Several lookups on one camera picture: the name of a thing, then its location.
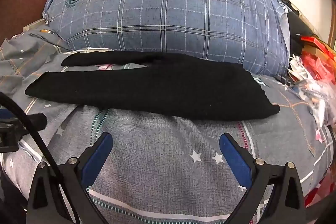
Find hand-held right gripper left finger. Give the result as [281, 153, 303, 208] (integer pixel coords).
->
[26, 132, 114, 224]

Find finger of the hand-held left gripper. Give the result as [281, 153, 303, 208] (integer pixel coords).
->
[0, 109, 48, 132]

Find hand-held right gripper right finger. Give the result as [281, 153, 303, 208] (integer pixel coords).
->
[219, 133, 307, 224]

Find black pants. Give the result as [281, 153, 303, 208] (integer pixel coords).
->
[25, 51, 281, 121]

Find grey star-print bed sheet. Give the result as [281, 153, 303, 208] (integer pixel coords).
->
[0, 30, 335, 224]

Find red cloth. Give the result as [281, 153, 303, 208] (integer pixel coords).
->
[304, 177, 332, 204]

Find clear plastic bag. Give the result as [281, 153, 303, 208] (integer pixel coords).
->
[299, 77, 336, 132]

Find brown headboard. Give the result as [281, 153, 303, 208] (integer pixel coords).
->
[0, 0, 66, 42]

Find red plastic bag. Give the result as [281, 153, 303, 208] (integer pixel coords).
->
[302, 52, 336, 83]

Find red box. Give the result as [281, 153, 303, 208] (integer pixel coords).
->
[301, 35, 336, 62]

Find black cloth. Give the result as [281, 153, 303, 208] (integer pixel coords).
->
[276, 0, 317, 56]

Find blue plaid pillow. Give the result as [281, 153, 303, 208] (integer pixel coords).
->
[42, 0, 290, 76]

